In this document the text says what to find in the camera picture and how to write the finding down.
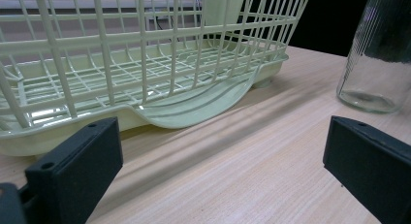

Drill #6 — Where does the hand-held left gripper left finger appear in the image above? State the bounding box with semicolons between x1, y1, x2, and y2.
24;116;124;224

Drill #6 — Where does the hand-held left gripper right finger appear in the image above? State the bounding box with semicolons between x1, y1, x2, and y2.
322;115;411;224

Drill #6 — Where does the clear ribbed glass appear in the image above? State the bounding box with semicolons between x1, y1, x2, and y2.
335;0;411;114

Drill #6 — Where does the pale green dish rack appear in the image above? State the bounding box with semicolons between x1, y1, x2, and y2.
0;0;313;157

